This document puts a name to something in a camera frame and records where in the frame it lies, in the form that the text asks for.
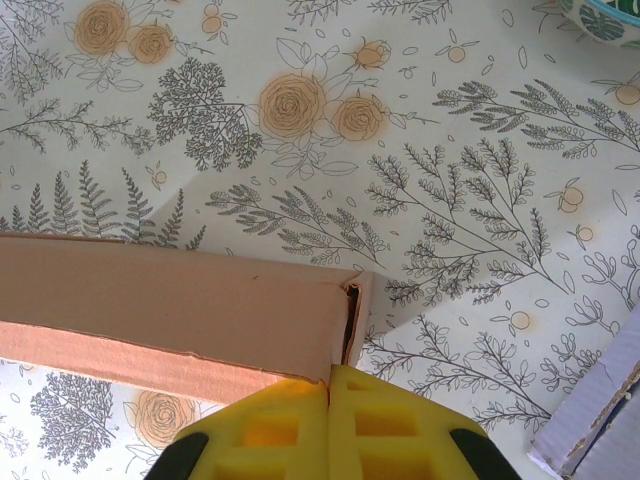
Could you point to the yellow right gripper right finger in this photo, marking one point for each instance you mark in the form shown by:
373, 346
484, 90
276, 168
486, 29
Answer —
400, 440

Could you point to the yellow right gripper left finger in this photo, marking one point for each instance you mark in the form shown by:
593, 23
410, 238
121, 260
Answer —
260, 440

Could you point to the orange paper box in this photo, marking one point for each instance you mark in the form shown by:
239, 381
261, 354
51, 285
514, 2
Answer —
150, 300

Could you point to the white paper box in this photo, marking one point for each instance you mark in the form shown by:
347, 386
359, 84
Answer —
615, 390

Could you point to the floral table cover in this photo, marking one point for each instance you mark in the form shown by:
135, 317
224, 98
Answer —
400, 150

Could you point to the green leaf pattern bowl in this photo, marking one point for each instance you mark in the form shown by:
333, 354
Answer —
600, 20

